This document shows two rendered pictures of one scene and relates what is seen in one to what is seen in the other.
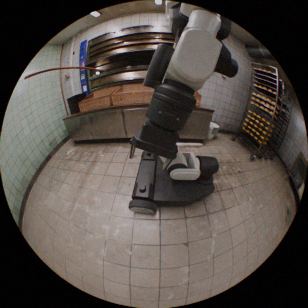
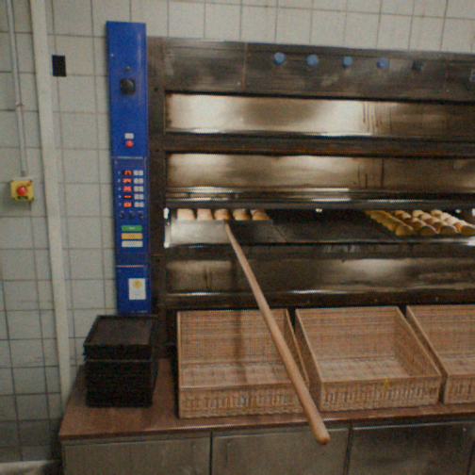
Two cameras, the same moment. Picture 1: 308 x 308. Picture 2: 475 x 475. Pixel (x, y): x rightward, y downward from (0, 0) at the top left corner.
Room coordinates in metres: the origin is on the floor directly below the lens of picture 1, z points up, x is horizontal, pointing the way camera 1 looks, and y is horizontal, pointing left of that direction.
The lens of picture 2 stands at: (-0.58, 1.21, 1.90)
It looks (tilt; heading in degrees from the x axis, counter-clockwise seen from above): 17 degrees down; 351
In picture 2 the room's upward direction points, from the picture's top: 2 degrees clockwise
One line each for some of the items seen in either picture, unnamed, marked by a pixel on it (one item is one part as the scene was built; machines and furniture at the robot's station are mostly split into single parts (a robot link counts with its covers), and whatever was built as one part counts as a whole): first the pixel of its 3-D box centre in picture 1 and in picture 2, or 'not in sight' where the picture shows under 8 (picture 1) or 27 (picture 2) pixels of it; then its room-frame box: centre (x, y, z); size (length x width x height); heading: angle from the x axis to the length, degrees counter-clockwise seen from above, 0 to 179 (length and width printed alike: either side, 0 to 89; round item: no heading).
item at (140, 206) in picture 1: (142, 207); not in sight; (0.18, 0.08, 0.10); 0.20 x 0.05 x 0.20; 85
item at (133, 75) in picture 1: (136, 74); (343, 274); (1.67, 0.28, 1.02); 1.79 x 0.11 x 0.19; 89
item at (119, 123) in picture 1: (129, 119); (326, 434); (1.38, 0.39, 0.29); 2.42 x 0.56 x 0.58; 89
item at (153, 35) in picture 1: (136, 36); (360, 117); (1.67, 0.28, 1.80); 1.79 x 0.11 x 0.19; 89
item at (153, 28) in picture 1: (137, 29); (362, 73); (1.70, 0.28, 1.99); 1.80 x 0.08 x 0.21; 89
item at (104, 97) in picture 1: (100, 97); (237, 358); (1.41, 0.85, 0.72); 0.56 x 0.49 x 0.28; 89
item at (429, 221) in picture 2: not in sight; (414, 218); (2.10, -0.31, 1.21); 0.61 x 0.48 x 0.06; 179
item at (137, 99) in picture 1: (136, 92); (361, 353); (1.40, 0.25, 0.72); 0.56 x 0.49 x 0.28; 90
